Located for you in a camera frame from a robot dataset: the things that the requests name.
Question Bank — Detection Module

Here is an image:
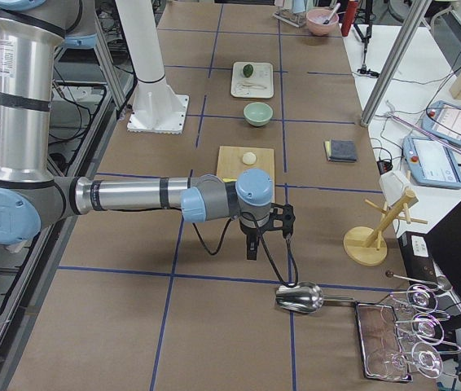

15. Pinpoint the far teach pendant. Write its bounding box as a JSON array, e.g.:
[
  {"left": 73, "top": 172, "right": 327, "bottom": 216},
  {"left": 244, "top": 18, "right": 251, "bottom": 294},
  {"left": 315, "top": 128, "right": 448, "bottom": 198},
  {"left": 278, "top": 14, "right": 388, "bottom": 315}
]
[{"left": 422, "top": 100, "right": 461, "bottom": 147}]

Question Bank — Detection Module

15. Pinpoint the white bear tray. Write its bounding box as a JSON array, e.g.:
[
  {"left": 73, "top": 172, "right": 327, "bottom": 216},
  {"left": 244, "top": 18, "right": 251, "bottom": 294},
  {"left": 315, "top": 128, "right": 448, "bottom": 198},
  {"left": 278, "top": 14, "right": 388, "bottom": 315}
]
[{"left": 230, "top": 61, "right": 274, "bottom": 99}]

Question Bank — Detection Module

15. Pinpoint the green avocado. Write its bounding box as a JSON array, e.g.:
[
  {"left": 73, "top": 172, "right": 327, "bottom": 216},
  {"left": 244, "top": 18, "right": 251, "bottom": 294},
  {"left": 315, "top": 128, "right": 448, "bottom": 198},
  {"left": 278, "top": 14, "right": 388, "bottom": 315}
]
[{"left": 242, "top": 64, "right": 254, "bottom": 78}]

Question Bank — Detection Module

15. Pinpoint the grey folded cloth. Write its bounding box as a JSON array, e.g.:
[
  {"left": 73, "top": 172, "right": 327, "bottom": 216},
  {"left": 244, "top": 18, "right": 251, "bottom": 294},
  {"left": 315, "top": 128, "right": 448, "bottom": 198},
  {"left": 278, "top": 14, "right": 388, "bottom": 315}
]
[{"left": 329, "top": 139, "right": 358, "bottom": 162}]

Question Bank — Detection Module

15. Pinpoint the pink bowl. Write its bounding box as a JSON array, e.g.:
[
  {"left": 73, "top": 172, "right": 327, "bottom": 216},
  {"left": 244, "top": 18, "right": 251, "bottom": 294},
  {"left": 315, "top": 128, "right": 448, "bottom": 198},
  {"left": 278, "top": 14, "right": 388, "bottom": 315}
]
[{"left": 305, "top": 8, "right": 339, "bottom": 36}]

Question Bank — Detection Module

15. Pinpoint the aluminium frame post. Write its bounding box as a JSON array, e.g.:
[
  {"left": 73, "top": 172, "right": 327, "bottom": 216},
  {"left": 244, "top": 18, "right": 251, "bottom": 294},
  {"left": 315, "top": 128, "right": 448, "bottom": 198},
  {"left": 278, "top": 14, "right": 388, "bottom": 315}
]
[{"left": 360, "top": 0, "right": 432, "bottom": 127}]

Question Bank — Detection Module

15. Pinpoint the metal scoop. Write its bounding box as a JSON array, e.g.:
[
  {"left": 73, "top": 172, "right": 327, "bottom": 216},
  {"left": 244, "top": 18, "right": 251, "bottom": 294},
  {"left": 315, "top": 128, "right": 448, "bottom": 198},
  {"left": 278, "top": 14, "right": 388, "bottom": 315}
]
[{"left": 275, "top": 282, "right": 355, "bottom": 314}]

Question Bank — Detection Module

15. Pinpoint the black glass rack tray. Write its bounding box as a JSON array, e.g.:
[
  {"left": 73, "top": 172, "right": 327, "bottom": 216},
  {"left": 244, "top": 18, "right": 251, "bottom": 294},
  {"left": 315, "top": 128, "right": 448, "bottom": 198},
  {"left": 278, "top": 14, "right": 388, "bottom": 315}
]
[{"left": 354, "top": 302, "right": 413, "bottom": 384}]

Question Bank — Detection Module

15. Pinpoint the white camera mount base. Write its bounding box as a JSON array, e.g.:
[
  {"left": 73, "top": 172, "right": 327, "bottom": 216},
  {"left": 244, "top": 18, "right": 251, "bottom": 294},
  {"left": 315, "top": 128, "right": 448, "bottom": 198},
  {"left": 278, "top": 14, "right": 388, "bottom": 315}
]
[{"left": 116, "top": 0, "right": 189, "bottom": 134}]

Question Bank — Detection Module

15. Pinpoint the wooden mug tree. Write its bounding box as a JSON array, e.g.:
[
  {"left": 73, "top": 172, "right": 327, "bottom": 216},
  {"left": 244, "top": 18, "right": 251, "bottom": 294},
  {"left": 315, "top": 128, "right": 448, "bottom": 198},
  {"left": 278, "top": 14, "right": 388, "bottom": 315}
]
[{"left": 343, "top": 187, "right": 428, "bottom": 266}]

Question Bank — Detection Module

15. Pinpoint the yellow sponge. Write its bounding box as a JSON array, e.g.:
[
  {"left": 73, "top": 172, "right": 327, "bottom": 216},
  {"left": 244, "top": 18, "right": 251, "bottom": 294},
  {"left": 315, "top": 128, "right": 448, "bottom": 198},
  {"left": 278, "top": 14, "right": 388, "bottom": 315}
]
[{"left": 323, "top": 140, "right": 331, "bottom": 160}]

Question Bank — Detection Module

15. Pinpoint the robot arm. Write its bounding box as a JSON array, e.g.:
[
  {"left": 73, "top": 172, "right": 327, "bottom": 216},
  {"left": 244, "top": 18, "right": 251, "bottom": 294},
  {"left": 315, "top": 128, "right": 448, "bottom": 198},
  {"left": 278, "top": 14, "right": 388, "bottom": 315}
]
[{"left": 0, "top": 1, "right": 274, "bottom": 258}]

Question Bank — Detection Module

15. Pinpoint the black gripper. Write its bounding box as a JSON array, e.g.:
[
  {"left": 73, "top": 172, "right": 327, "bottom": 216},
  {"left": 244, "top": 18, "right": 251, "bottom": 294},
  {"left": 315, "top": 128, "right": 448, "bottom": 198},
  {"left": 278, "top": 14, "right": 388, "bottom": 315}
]
[{"left": 239, "top": 211, "right": 270, "bottom": 260}]

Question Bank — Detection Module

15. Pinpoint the bamboo cutting board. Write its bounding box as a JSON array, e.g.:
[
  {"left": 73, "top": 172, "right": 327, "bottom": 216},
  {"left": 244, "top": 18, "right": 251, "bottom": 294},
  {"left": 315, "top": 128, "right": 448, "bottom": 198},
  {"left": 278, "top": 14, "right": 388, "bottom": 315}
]
[{"left": 216, "top": 146, "right": 275, "bottom": 180}]

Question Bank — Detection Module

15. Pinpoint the mint green bowl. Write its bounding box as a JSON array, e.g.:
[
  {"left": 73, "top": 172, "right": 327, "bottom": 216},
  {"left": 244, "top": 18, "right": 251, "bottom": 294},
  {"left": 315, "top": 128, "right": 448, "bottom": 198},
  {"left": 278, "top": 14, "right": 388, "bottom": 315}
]
[{"left": 244, "top": 102, "right": 274, "bottom": 127}]

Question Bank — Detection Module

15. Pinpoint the white steamed bun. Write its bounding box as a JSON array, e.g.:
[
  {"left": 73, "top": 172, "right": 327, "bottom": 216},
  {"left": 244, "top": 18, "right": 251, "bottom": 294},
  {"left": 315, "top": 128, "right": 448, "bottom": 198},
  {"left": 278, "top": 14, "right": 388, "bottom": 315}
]
[{"left": 242, "top": 152, "right": 257, "bottom": 165}]

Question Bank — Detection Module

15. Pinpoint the wine glass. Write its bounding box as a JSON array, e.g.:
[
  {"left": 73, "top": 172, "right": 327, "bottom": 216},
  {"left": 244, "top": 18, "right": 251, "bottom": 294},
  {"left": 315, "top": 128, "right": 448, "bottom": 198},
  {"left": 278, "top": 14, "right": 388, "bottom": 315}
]
[{"left": 411, "top": 342, "right": 443, "bottom": 379}]

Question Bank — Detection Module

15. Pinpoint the near teach pendant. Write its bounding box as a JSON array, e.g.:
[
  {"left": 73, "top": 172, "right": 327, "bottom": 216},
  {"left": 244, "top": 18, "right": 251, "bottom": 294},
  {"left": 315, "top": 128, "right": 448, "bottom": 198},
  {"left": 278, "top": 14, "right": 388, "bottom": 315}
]
[{"left": 402, "top": 136, "right": 461, "bottom": 190}]

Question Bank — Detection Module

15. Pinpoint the teach pendant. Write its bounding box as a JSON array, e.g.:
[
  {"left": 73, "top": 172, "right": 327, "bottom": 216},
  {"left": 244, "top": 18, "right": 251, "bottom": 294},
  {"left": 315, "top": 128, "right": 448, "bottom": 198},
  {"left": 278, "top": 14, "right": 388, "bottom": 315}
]
[
  {"left": 422, "top": 100, "right": 461, "bottom": 147},
  {"left": 402, "top": 136, "right": 461, "bottom": 190}
]

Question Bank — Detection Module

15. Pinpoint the white plastic spoon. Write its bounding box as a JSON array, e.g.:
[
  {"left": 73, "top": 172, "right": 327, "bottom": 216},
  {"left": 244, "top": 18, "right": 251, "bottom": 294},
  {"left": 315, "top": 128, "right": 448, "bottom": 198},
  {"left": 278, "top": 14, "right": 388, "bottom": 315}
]
[{"left": 235, "top": 81, "right": 268, "bottom": 90}]

